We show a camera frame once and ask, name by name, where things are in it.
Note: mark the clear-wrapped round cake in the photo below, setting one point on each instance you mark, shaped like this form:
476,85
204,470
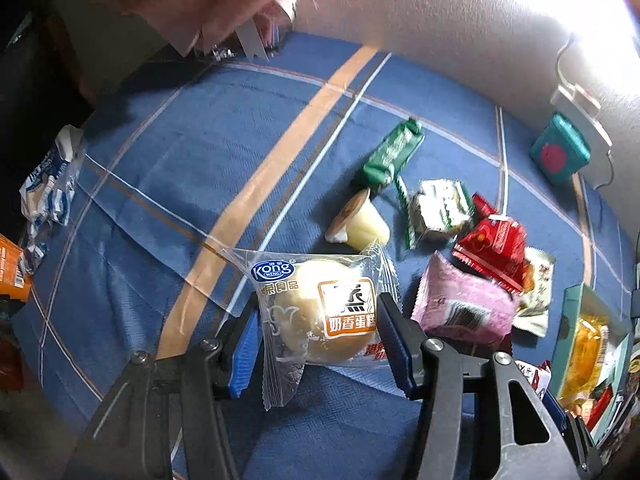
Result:
310,310

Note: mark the yellow cake packet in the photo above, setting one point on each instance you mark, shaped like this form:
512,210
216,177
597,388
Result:
585,355

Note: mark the beige nut snack packet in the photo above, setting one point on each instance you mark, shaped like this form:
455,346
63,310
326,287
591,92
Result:
537,280

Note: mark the orange paper cup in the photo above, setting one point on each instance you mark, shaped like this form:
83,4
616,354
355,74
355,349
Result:
12,270

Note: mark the small teal elephant box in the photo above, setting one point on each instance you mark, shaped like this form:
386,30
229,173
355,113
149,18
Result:
557,152

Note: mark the white jelly cup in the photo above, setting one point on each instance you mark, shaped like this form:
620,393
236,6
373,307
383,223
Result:
360,225

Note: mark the teal cardboard box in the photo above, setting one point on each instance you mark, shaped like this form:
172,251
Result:
595,302

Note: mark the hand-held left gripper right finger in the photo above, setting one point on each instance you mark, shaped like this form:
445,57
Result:
400,355

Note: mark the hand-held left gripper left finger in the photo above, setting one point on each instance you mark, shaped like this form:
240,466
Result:
240,350

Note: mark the green and white snack packet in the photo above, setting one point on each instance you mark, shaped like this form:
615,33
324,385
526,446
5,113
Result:
440,207

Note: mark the crumpled blue and white packet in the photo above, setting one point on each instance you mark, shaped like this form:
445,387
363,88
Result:
50,185

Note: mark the green biscuit packet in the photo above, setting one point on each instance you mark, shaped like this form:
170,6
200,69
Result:
392,152

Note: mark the dark red snack packet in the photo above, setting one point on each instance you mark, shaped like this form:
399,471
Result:
532,375

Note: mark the clear glass vase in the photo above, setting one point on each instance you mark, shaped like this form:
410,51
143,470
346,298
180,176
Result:
270,30

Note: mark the pink snack packet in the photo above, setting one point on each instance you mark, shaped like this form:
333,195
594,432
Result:
460,300

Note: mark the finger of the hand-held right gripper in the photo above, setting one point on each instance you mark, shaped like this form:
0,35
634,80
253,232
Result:
582,440

